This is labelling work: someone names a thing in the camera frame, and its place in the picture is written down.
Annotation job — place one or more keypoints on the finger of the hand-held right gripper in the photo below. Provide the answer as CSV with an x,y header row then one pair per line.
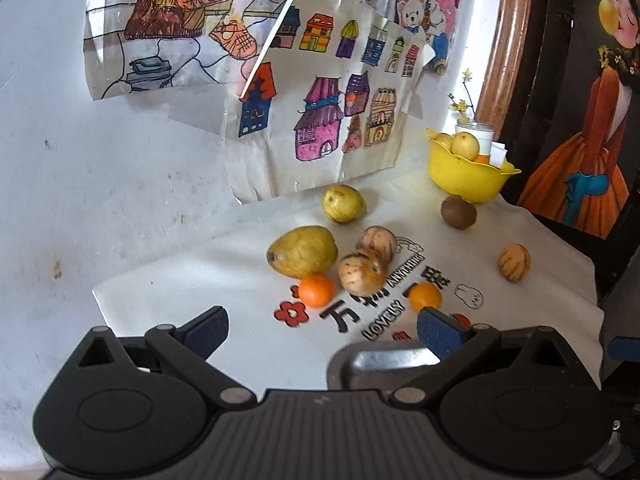
x,y
626,348

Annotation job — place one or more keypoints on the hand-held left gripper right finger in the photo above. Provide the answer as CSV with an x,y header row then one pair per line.
x,y
435,327

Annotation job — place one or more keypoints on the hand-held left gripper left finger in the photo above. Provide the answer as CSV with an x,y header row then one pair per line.
x,y
207,330

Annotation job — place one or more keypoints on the silver metal tray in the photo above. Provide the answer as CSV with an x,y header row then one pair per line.
x,y
375,360

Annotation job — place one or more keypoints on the purple-striped pepino melon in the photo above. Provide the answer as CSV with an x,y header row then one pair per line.
x,y
378,239
361,275

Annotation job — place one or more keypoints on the small striped pepino melon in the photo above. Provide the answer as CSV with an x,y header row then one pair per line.
x,y
513,262

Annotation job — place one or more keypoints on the large yellow mango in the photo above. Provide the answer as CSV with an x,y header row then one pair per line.
x,y
302,255

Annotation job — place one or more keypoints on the small orange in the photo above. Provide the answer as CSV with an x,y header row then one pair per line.
x,y
425,296
316,291

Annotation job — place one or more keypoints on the white printed cloth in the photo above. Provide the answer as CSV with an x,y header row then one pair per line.
x,y
240,280

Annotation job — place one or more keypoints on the brown kiwi fruit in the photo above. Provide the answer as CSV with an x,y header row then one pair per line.
x,y
458,212

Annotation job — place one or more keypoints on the yellow plastic bowl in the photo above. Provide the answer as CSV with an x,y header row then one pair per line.
x,y
465,178

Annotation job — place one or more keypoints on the yellow-green speckled fruit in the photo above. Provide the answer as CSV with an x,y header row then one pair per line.
x,y
343,203

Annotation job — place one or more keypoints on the orange in bowl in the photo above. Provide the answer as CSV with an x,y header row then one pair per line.
x,y
481,159

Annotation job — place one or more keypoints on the orange-dress girl painting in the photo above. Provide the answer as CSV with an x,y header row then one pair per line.
x,y
585,170

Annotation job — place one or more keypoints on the white paper card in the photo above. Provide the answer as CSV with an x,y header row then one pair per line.
x,y
498,153

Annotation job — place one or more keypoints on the large yellow pear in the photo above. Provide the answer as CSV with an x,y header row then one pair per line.
x,y
465,144

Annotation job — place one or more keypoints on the small yellow pear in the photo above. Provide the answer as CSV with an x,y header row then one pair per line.
x,y
444,140

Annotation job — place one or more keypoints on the coloured houses drawing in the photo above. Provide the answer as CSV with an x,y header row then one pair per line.
x,y
320,160

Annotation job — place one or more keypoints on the yellow flower twig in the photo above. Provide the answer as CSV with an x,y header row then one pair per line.
x,y
462,106

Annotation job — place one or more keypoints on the coloured figures drawing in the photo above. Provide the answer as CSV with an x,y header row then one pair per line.
x,y
170,10

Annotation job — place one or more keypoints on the girl and teddy poster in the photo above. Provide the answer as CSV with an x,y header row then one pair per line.
x,y
425,0

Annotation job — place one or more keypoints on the brown wooden frame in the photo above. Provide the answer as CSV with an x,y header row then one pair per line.
x,y
505,35

